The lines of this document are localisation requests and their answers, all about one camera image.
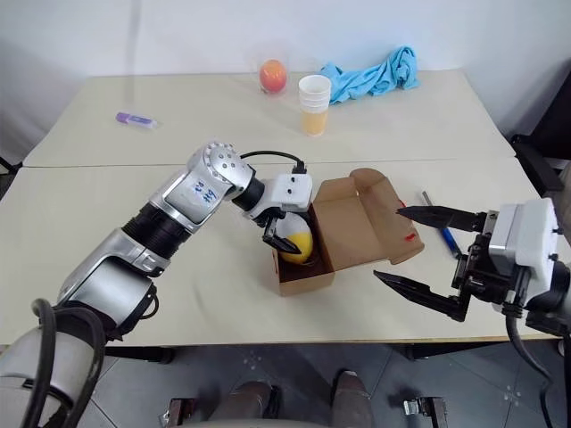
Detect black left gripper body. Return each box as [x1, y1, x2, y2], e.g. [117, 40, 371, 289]
[243, 203, 287, 244]

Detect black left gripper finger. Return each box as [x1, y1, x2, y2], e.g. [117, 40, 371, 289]
[308, 214, 320, 264]
[261, 235, 303, 256]

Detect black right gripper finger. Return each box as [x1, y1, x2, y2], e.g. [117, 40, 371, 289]
[395, 205, 488, 233]
[373, 269, 470, 322]

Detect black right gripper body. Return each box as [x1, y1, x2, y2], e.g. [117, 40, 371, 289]
[451, 209, 510, 306]

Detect yellow round item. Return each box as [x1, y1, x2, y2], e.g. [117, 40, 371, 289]
[276, 214, 314, 265]

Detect blue pen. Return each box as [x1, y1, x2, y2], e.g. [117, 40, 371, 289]
[421, 190, 463, 259]

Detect brown cardboard box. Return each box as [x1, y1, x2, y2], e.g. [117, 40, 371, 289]
[271, 167, 426, 298]

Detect red tape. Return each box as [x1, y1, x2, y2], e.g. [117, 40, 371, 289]
[394, 207, 419, 243]

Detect orange paper cup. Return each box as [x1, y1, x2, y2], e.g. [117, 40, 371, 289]
[300, 109, 330, 137]

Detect dark rounded shape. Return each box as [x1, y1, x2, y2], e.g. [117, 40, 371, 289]
[226, 381, 281, 428]
[331, 369, 375, 428]

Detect orange peach fruit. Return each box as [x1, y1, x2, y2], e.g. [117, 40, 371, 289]
[260, 59, 288, 94]

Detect light blue cloth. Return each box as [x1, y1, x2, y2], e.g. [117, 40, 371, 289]
[319, 44, 421, 106]

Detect purple capped stick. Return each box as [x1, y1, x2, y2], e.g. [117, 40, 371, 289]
[115, 111, 160, 132]

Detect black stand leg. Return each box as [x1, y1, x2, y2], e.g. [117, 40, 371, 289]
[0, 153, 23, 177]

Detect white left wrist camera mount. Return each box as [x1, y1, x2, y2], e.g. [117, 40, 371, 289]
[261, 172, 314, 216]

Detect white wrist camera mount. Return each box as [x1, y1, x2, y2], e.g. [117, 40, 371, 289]
[486, 196, 560, 309]
[261, 172, 314, 216]

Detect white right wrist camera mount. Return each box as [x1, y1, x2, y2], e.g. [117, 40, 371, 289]
[486, 196, 560, 309]

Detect black table frame bar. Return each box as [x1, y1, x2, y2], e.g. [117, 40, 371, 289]
[104, 345, 176, 365]
[403, 343, 452, 360]

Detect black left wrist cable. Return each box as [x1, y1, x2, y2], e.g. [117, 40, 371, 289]
[239, 150, 308, 176]

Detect metal caster bracket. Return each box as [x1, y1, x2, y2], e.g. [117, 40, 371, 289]
[401, 395, 449, 428]
[161, 396, 198, 428]

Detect thick black left shoulder cable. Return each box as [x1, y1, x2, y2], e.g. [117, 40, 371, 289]
[27, 297, 107, 428]

